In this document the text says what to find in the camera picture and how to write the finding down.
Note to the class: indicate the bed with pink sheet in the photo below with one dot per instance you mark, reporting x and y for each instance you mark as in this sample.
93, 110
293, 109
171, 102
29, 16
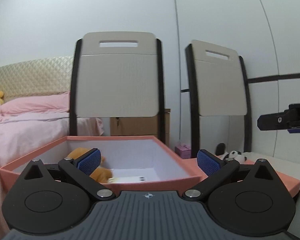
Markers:
22, 134

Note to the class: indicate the beige folding chair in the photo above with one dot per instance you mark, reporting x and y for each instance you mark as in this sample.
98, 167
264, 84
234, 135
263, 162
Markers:
117, 74
218, 86

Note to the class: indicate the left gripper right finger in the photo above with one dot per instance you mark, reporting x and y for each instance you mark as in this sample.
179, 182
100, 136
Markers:
246, 199

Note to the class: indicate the orange plush dog toy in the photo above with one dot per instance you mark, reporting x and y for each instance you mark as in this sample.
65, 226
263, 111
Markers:
99, 174

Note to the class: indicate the beige quilted headboard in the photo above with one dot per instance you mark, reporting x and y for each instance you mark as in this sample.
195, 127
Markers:
39, 77

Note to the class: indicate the near beige folding chair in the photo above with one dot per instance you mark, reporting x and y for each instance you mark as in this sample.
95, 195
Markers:
117, 74

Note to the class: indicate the pink pillow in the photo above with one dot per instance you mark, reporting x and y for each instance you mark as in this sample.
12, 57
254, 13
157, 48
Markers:
37, 104

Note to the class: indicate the panda plush toy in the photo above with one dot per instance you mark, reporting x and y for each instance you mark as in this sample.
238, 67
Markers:
223, 154

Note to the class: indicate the small pink tissue box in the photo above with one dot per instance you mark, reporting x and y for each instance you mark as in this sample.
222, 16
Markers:
183, 151

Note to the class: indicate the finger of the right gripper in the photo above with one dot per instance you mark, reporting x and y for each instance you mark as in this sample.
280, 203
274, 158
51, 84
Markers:
294, 130
275, 121

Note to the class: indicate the far beige folding chair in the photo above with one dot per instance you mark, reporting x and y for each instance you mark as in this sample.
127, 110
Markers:
218, 86

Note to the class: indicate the wooden nightstand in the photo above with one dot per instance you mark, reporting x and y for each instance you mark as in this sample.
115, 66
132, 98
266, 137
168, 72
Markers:
135, 126

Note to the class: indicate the pink cardboard box base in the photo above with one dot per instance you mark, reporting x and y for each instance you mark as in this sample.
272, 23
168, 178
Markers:
151, 163

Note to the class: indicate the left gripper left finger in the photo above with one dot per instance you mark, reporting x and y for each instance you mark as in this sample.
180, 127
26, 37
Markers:
50, 198

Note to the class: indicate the white medicine box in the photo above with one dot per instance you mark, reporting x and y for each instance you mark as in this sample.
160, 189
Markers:
127, 180

